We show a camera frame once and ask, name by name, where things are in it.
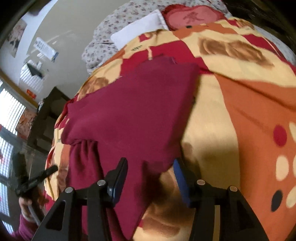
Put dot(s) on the dark wooden desk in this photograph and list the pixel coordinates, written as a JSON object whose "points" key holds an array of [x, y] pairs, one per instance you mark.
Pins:
{"points": [[39, 123]]}

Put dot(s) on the white wall calendar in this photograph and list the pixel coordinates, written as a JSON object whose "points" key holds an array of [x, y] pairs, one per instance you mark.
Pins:
{"points": [[45, 49]]}

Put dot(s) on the person's left hand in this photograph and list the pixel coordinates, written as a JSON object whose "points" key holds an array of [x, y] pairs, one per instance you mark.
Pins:
{"points": [[24, 205]]}

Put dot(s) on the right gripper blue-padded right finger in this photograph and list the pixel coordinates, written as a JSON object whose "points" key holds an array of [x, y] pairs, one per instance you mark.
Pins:
{"points": [[237, 219]]}

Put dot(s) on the maroon garment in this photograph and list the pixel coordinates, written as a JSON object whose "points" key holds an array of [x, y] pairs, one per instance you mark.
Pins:
{"points": [[142, 117]]}

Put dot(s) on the red orange patterned blanket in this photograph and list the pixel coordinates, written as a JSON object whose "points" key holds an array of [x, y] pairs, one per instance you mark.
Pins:
{"points": [[240, 131]]}

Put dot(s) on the dark cloth hanging on wall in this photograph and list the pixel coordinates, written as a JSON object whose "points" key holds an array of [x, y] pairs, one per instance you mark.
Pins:
{"points": [[34, 71]]}

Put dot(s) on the floral quilt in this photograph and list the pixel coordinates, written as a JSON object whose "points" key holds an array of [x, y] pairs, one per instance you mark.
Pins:
{"points": [[101, 48]]}

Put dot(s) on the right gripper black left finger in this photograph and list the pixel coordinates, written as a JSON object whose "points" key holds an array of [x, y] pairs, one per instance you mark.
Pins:
{"points": [[64, 220]]}

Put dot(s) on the wall poster with figures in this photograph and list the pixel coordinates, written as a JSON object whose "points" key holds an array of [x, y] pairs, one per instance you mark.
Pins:
{"points": [[15, 36]]}

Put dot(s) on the red heart cushion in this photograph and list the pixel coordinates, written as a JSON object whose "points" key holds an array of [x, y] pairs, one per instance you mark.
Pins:
{"points": [[178, 16]]}

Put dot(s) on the barred window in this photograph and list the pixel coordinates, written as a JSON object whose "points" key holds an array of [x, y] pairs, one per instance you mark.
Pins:
{"points": [[11, 110]]}

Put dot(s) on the white pillow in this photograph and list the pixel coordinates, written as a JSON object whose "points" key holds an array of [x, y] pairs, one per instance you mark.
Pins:
{"points": [[152, 22]]}

